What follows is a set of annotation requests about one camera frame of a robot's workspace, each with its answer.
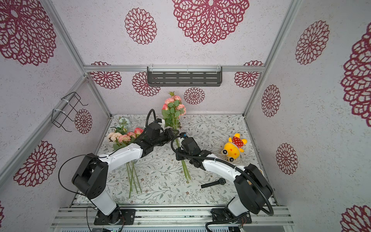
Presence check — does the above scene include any black wristwatch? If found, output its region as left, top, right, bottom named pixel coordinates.
left=201, top=178, right=226, bottom=189

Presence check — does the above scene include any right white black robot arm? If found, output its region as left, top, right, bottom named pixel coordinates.
left=170, top=133, right=274, bottom=232

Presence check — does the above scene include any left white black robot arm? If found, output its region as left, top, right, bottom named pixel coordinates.
left=71, top=118, right=179, bottom=226

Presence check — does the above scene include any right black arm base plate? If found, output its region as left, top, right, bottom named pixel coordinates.
left=211, top=208, right=252, bottom=224

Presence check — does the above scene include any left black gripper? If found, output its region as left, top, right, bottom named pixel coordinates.
left=153, top=128, right=180, bottom=148

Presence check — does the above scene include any yellow plush toy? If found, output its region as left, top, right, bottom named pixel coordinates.
left=221, top=133, right=248, bottom=162

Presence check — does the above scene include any pink rose bouquet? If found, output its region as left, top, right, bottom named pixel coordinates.
left=107, top=117, right=144, bottom=198
left=161, top=92, right=191, bottom=183

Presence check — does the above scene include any dark grey wall shelf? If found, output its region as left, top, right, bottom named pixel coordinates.
left=147, top=66, right=223, bottom=87

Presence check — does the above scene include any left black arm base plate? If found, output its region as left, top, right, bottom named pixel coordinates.
left=93, top=209, right=136, bottom=226

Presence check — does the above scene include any black wire wall rack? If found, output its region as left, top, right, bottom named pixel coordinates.
left=50, top=91, right=88, bottom=132

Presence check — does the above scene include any floral patterned table mat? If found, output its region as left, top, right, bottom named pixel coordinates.
left=106, top=115, right=249, bottom=205

